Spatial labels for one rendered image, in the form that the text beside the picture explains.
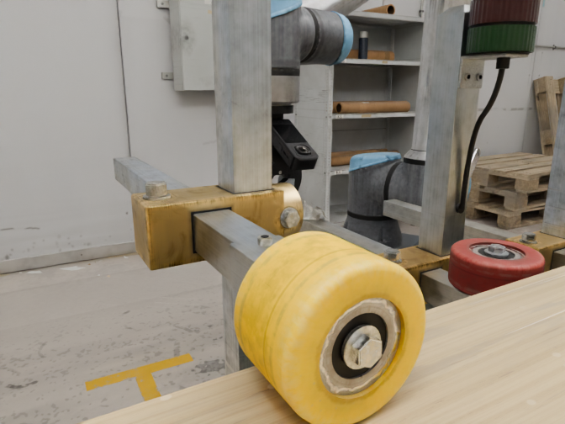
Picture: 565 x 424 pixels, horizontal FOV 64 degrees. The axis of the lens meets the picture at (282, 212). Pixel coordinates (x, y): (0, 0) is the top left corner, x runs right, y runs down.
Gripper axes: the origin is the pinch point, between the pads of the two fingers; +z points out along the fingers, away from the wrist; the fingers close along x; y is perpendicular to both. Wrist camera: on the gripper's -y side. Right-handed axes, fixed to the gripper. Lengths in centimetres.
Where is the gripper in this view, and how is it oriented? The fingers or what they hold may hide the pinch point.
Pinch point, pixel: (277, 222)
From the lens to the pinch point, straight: 79.3
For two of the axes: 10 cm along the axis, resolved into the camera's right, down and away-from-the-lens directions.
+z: -0.1, 9.6, 2.7
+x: -8.7, 1.3, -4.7
